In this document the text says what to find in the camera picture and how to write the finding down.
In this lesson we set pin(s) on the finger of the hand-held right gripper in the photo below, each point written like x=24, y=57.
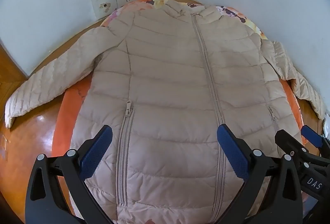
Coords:
x=310, y=133
x=288, y=142

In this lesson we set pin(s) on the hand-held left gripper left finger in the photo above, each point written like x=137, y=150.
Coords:
x=96, y=147

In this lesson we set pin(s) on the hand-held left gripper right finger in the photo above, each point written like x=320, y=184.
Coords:
x=232, y=152

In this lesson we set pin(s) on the beige quilted down jacket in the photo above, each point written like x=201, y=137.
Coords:
x=167, y=85

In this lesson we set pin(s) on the orange floral cloth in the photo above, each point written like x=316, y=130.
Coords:
x=68, y=115

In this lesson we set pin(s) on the brown wooden panel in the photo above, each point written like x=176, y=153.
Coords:
x=10, y=64

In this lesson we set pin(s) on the white wall socket panel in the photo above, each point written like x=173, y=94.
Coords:
x=103, y=6

